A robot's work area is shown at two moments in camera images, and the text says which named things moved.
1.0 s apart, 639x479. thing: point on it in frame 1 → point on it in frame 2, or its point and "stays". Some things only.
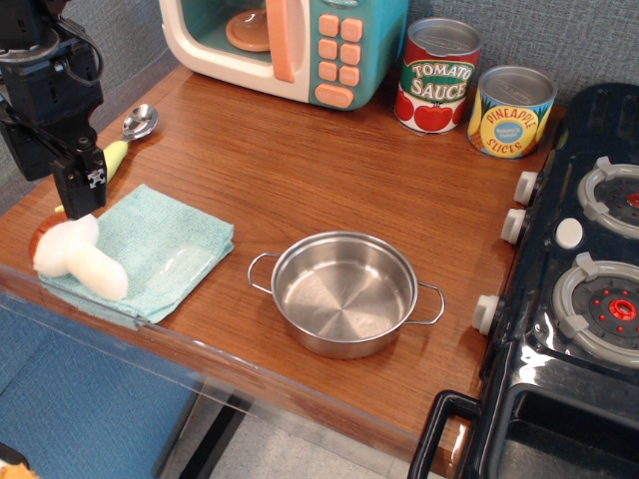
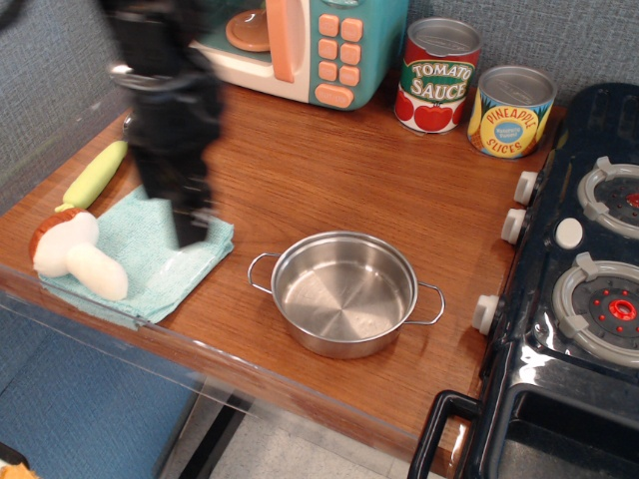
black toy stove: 559,392 stays
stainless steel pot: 346,294 stays
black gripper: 45,115 → 170,126
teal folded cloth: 165,246 stays
